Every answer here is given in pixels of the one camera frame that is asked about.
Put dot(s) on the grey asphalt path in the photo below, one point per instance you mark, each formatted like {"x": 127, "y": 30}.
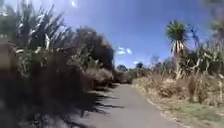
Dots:
{"x": 133, "y": 113}

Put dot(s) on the cabbage tree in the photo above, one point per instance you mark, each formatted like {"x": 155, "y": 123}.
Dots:
{"x": 176, "y": 36}

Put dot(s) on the dry flax and shrubs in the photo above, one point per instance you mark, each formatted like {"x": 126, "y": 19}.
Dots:
{"x": 196, "y": 76}

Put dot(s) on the grass verge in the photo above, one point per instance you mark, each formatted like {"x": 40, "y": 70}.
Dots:
{"x": 196, "y": 111}

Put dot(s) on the tall flax bushes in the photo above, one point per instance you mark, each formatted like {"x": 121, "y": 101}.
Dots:
{"x": 40, "y": 66}

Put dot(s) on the dry brown bush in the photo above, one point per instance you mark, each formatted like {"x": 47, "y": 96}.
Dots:
{"x": 125, "y": 76}

